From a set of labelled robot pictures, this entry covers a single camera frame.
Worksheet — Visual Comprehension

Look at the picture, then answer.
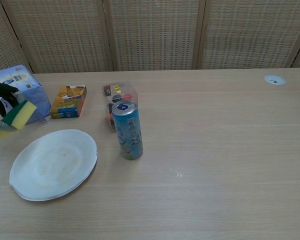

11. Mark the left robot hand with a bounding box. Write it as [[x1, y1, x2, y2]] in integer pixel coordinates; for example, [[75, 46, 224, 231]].
[[0, 76, 24, 135]]

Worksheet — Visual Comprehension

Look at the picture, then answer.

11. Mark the green yellow sponge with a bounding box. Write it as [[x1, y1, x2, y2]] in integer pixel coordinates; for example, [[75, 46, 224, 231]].
[[0, 100, 38, 139]]

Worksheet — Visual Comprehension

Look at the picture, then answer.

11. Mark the white paper plate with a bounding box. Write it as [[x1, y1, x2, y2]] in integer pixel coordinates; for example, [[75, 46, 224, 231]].
[[9, 128, 99, 202]]

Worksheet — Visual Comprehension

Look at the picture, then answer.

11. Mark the blue tissue pack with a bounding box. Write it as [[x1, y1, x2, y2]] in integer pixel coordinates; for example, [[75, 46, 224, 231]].
[[0, 64, 52, 124]]

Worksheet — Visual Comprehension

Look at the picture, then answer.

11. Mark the yellow and blue carton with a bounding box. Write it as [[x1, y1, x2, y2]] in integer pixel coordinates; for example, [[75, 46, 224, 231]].
[[50, 84, 88, 120]]

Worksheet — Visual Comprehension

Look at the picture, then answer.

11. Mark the clear plastic box with toys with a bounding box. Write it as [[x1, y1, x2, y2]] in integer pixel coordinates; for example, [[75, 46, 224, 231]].
[[101, 80, 140, 134]]

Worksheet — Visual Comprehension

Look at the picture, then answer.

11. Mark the blue drink can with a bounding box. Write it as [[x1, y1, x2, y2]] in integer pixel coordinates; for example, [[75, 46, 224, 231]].
[[111, 100, 144, 161]]

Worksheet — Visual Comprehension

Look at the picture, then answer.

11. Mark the woven rattan folding screen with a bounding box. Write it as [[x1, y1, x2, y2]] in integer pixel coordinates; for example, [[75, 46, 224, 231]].
[[0, 0, 300, 75]]

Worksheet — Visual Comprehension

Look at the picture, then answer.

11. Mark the white cable grommet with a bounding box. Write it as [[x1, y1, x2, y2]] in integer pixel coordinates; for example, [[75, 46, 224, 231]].
[[263, 74, 287, 87]]

